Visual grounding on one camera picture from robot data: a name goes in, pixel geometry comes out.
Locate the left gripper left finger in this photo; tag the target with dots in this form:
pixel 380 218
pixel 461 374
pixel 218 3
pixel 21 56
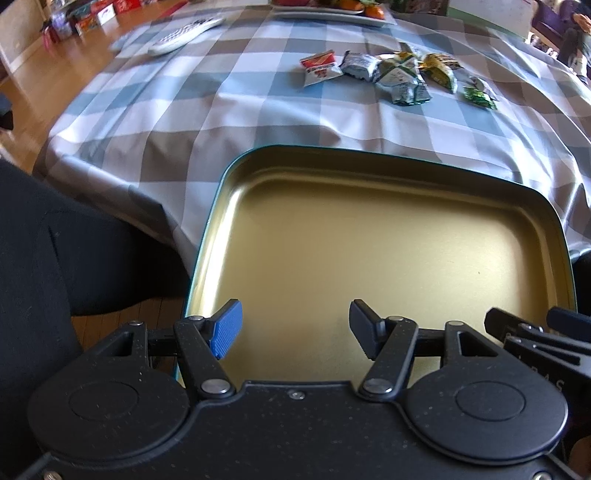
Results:
pixel 201 343

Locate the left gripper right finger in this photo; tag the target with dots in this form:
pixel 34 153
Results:
pixel 390 344

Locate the green candy wrapper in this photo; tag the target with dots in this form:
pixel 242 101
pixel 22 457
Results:
pixel 479 92

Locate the green white triangle packet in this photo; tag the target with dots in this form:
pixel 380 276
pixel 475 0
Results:
pixel 400 74

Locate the silver grey snack packet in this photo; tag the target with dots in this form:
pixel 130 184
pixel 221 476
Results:
pixel 361 66

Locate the yellow snack packet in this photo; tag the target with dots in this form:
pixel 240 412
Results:
pixel 438 72

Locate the red white snack packet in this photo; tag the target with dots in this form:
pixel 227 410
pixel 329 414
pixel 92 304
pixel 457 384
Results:
pixel 320 67

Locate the brown heart pattern packet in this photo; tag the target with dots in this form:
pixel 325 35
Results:
pixel 447 60

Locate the gold metal tin tray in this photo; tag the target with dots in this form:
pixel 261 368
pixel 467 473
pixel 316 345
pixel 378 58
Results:
pixel 296 234

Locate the black trouser leg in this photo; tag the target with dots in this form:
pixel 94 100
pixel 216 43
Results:
pixel 61 259

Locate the checkered blue grey tablecloth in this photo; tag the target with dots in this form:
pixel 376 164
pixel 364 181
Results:
pixel 149 138

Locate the white remote control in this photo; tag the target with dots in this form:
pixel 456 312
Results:
pixel 183 36

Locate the orange tangerine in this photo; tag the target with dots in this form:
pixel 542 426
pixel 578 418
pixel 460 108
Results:
pixel 351 5
pixel 375 11

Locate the white fruit plate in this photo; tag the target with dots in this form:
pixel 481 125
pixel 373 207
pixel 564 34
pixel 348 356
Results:
pixel 327 11

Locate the desk calendar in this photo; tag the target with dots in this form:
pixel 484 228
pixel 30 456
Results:
pixel 510 16

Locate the cluttered shelf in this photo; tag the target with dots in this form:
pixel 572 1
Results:
pixel 74 18

